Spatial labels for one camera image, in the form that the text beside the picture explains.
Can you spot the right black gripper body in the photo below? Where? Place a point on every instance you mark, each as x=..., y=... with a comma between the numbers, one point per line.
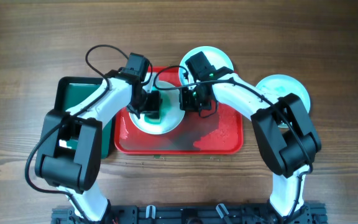
x=191, y=100

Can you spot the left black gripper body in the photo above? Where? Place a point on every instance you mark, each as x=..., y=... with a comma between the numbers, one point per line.
x=148, y=102

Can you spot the green yellow sponge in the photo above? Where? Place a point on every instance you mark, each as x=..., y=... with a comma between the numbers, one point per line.
x=154, y=118

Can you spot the white plate green smear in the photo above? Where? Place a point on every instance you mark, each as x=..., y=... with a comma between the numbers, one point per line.
x=282, y=85

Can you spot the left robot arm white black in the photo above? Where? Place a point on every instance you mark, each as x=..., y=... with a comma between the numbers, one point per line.
x=68, y=155

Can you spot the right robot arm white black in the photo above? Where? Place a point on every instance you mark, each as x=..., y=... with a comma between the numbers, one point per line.
x=286, y=137

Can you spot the red plastic tray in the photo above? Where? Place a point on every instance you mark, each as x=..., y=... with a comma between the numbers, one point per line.
x=218, y=132

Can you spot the dark green tray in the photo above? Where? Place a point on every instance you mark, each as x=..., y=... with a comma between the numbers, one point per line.
x=72, y=91

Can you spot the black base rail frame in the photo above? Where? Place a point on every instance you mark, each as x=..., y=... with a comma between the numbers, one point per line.
x=310, y=213

